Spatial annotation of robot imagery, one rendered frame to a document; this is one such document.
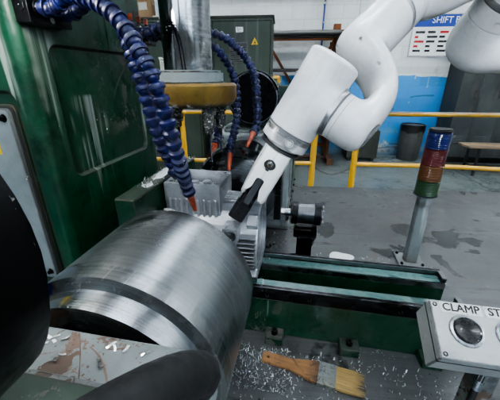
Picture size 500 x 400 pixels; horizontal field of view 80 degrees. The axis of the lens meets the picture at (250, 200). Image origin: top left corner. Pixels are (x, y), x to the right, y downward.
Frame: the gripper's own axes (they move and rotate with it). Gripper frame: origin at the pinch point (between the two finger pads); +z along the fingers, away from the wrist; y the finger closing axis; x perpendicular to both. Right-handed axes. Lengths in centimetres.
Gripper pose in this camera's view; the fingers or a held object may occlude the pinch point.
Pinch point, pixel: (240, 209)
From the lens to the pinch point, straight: 58.9
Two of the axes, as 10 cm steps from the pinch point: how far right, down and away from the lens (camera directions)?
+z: -4.9, 7.6, 4.2
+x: -8.5, -5.2, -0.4
